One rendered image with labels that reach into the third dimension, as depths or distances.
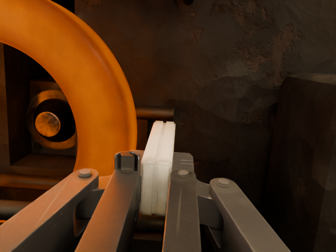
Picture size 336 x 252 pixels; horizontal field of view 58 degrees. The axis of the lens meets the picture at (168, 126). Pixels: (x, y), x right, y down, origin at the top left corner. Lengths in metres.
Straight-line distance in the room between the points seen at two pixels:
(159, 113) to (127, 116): 0.07
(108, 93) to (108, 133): 0.02
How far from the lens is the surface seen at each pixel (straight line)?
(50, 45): 0.19
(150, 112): 0.24
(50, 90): 0.31
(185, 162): 0.17
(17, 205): 0.20
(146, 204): 0.16
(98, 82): 0.18
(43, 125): 0.30
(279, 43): 0.27
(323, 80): 0.20
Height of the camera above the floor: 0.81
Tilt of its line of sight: 13 degrees down
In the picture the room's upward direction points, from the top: 4 degrees clockwise
